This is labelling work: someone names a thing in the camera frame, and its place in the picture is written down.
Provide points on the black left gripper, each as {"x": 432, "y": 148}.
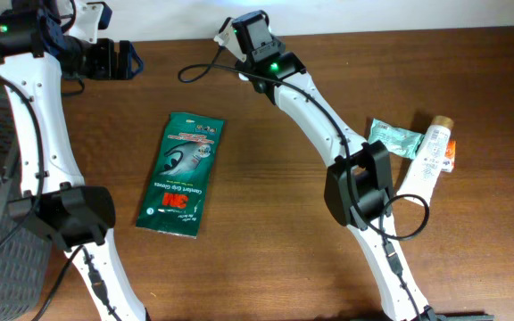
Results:
{"x": 120, "y": 59}

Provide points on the green 3M gloves packet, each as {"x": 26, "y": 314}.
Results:
{"x": 175, "y": 196}

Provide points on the light green wipes pack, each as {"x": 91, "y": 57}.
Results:
{"x": 399, "y": 141}

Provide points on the white cream tube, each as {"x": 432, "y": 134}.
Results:
{"x": 424, "y": 170}

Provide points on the orange Kleenex tissue pack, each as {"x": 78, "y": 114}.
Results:
{"x": 448, "y": 163}

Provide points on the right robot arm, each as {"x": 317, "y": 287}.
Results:
{"x": 359, "y": 191}

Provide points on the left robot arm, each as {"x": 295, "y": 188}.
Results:
{"x": 42, "y": 44}

